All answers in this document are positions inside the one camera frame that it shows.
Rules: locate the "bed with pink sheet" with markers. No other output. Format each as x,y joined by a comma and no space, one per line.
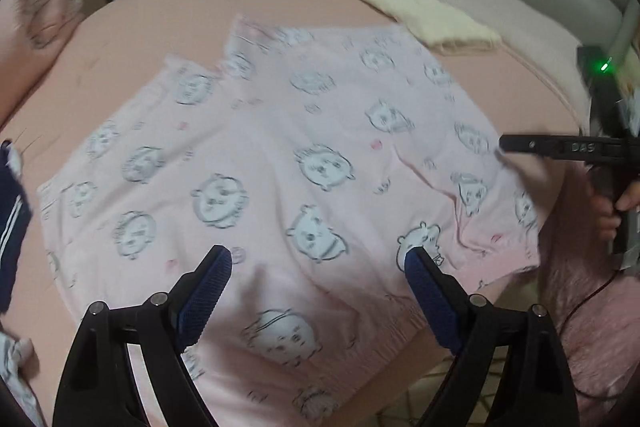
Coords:
150,42

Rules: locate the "person's right hand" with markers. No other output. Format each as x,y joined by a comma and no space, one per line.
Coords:
607,217

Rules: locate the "rolled pink duvet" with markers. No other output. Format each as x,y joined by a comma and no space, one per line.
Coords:
35,22

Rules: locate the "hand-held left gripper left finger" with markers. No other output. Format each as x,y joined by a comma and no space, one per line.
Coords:
205,302

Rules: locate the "white shirt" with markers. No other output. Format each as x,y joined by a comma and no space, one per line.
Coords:
14,159

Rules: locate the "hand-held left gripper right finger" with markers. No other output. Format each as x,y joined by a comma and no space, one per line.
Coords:
430,302

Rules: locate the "light blue printed garment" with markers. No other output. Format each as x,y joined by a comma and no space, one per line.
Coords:
17,382

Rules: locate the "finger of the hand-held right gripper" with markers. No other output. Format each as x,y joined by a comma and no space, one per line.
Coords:
530,144

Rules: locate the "navy white-striped garment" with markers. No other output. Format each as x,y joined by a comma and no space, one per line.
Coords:
12,237

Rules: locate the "pink bear-print pajama top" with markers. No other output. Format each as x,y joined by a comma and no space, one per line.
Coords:
280,167

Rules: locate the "cream folded cloth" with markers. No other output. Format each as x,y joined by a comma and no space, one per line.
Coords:
425,14

